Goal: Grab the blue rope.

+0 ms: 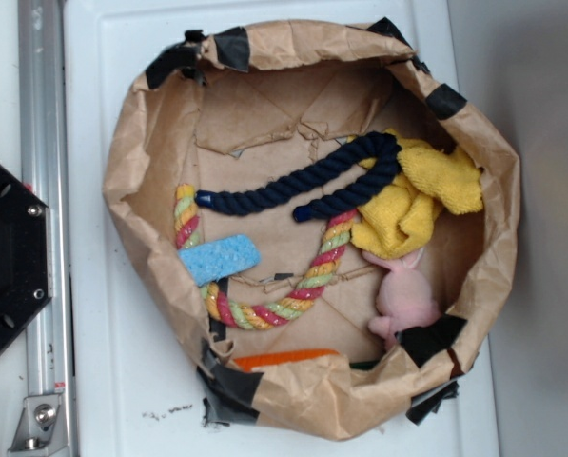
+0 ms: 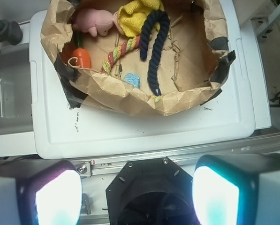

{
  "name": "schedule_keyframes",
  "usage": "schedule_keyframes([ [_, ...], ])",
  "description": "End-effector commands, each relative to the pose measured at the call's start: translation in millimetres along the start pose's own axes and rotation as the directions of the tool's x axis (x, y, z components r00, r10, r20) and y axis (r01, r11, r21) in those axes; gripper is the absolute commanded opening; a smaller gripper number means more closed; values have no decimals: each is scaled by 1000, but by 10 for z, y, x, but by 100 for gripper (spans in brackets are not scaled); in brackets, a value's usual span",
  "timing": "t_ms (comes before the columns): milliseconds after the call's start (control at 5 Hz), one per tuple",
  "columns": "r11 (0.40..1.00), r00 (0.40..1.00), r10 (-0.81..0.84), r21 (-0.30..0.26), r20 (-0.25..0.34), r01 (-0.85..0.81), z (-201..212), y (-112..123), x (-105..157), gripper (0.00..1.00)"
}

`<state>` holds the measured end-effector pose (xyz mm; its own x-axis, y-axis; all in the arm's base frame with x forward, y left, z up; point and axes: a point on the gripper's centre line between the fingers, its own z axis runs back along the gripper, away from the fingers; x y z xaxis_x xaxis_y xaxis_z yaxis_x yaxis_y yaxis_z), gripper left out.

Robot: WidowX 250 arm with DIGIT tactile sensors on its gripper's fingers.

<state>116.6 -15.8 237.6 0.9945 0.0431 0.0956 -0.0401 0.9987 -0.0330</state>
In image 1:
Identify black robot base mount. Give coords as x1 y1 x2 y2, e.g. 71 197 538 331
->
0 165 51 355

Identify light blue sponge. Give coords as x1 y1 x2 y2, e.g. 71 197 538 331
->
178 234 261 287

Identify yellow terry cloth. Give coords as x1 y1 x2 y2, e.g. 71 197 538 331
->
351 129 483 259

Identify brown paper bag bin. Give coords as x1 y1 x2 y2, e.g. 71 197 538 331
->
102 17 522 442

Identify metal corner bracket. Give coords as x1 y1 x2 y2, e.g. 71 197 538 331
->
7 393 68 456

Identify pink plush toy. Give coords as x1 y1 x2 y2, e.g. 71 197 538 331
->
362 248 441 351

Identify multicolour twisted rope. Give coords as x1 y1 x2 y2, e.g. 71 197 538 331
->
174 185 361 332

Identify aluminium frame rail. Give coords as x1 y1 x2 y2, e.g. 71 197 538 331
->
18 1 79 456

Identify dark blue twisted rope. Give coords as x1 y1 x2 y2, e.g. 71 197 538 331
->
195 131 402 224

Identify white plastic tray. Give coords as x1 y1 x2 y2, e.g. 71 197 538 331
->
64 1 499 456

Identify orange plush carrot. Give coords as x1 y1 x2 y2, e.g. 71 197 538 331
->
234 348 339 372

